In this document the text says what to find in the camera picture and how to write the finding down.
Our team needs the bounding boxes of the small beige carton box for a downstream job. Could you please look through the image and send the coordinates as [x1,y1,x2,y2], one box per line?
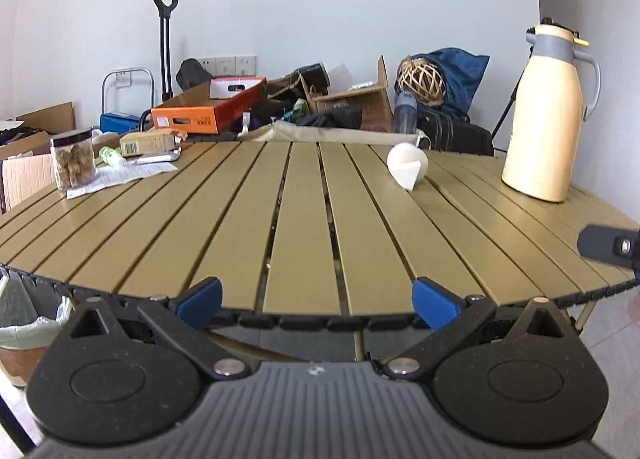
[119,130,181,158]

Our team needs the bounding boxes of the camera on tripod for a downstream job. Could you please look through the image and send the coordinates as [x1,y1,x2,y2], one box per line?
[490,17,580,140]

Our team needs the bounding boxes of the black trolley handle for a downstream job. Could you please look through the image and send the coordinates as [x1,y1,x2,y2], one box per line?
[152,0,179,101]

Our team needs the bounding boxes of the white paper sheet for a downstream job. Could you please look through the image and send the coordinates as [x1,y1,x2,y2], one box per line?
[66,162,177,199]

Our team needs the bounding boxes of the orange shoe box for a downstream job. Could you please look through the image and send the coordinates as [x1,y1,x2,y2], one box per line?
[151,76,267,134]

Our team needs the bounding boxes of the white metal frame chair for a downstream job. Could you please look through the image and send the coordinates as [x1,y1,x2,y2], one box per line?
[100,67,156,119]

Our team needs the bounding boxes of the green white small bottle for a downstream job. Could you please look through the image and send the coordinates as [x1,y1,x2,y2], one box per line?
[99,146,127,167]

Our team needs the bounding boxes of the navy blue bag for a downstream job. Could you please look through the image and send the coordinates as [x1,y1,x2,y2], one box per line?
[394,47,490,122]

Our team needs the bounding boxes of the clear jar of snacks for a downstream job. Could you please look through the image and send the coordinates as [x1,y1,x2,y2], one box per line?
[50,128,96,191]

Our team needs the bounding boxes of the cardboard bin with green liner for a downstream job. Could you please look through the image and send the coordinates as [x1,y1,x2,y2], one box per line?
[1,276,73,389]

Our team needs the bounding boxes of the open brown cardboard box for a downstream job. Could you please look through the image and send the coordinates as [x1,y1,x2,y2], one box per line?
[302,56,393,132]

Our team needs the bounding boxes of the olive folding camp table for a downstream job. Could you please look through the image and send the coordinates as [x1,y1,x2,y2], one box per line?
[1,142,637,332]

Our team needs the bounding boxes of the woven rattan ball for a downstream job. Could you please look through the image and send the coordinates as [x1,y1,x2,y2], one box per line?
[396,56,446,107]

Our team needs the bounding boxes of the cream thermos jug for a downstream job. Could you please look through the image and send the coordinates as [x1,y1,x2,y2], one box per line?
[501,22,602,203]

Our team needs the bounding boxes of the grey blue water bottle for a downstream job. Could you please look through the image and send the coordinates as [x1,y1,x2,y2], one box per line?
[394,92,418,135]

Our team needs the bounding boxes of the white paper cone cup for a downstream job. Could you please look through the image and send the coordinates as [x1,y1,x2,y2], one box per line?
[386,142,428,191]

